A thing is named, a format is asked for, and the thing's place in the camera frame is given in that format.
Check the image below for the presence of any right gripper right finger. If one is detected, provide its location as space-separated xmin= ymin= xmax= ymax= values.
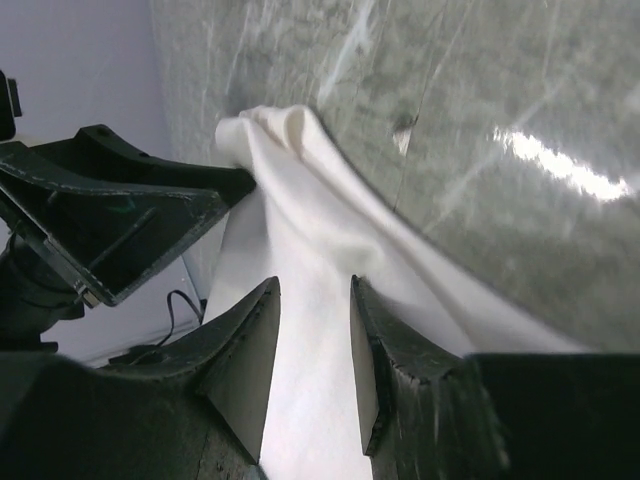
xmin=350 ymin=277 xmax=639 ymax=479

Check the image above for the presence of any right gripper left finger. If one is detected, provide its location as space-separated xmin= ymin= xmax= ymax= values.
xmin=1 ymin=277 xmax=280 ymax=479

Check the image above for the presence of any white red-print t-shirt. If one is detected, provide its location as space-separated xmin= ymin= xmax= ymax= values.
xmin=206 ymin=105 xmax=584 ymax=479

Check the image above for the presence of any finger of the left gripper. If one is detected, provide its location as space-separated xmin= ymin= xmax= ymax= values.
xmin=1 ymin=172 xmax=230 ymax=306
xmin=1 ymin=125 xmax=256 ymax=207

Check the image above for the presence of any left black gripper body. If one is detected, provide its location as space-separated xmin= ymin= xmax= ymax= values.
xmin=1 ymin=199 xmax=85 ymax=352

